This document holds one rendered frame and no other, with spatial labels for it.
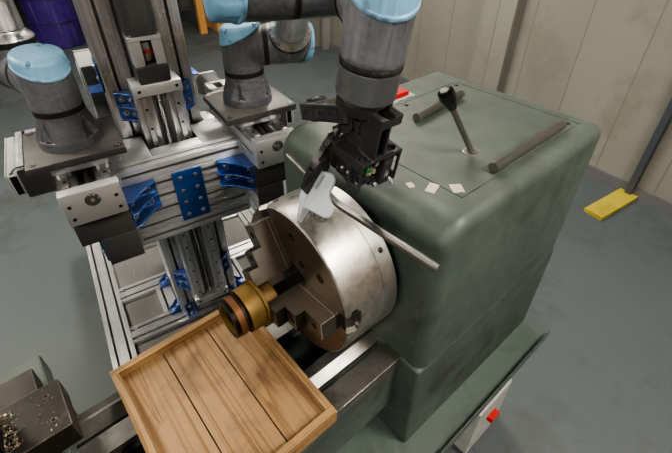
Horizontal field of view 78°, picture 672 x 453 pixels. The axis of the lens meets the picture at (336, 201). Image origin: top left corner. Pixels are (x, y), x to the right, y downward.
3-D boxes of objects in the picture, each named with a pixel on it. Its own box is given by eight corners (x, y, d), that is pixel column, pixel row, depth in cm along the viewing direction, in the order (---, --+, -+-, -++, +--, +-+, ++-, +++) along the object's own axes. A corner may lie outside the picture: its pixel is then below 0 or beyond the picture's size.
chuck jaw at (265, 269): (294, 258, 84) (271, 204, 83) (306, 259, 80) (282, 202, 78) (246, 285, 79) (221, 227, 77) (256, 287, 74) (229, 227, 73)
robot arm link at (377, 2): (411, -55, 45) (443, -29, 39) (390, 44, 52) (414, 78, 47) (340, -61, 43) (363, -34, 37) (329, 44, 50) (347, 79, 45)
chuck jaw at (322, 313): (314, 271, 79) (357, 305, 72) (316, 289, 82) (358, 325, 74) (265, 300, 74) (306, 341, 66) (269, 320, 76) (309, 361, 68)
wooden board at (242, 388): (241, 307, 103) (239, 296, 100) (336, 420, 81) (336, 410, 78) (115, 382, 87) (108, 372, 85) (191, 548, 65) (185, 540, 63)
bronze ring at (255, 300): (255, 262, 79) (210, 286, 74) (283, 291, 73) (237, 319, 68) (260, 295, 84) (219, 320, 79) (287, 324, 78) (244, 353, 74)
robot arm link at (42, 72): (43, 119, 97) (17, 60, 89) (18, 104, 104) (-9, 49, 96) (93, 102, 105) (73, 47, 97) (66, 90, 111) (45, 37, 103)
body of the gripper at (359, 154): (354, 201, 55) (369, 125, 47) (315, 165, 59) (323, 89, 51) (394, 181, 59) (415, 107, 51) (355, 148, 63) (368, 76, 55)
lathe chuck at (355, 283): (282, 256, 105) (287, 157, 83) (368, 352, 89) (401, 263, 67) (251, 273, 100) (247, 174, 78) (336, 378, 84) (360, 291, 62)
